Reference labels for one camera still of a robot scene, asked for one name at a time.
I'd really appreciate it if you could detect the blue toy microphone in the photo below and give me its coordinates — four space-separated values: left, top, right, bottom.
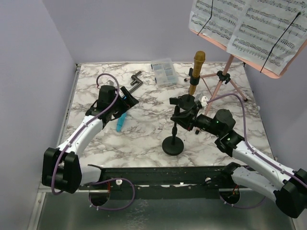
116 95 128 132

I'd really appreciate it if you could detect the black mic clip stand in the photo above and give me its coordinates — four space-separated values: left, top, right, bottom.
179 68 200 110

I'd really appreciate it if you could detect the black round-base mic stand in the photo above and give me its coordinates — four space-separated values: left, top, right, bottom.
162 97 184 156

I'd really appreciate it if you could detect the gold toy microphone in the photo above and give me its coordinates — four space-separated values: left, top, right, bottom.
189 51 206 95

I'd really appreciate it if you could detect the sheet music page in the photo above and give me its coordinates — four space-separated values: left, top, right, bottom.
227 0 307 78
189 0 249 46

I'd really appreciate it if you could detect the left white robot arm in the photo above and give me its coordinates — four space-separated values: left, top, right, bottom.
42 85 139 194

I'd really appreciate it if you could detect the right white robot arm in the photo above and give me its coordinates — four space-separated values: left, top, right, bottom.
171 106 307 219

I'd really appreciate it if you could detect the dark metal drum key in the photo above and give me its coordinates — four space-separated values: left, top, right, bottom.
129 71 143 93

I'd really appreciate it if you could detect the clear plastic compartment box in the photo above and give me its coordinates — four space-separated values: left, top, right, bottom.
151 58 178 86

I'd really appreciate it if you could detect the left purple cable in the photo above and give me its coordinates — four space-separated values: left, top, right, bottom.
51 73 136 211

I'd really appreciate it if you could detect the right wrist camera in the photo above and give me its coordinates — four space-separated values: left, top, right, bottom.
194 93 209 108

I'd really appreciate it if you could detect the black mounting base rail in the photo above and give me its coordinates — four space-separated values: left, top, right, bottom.
49 165 286 201

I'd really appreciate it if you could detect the aluminium extrusion frame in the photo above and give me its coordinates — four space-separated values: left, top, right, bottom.
41 73 305 218

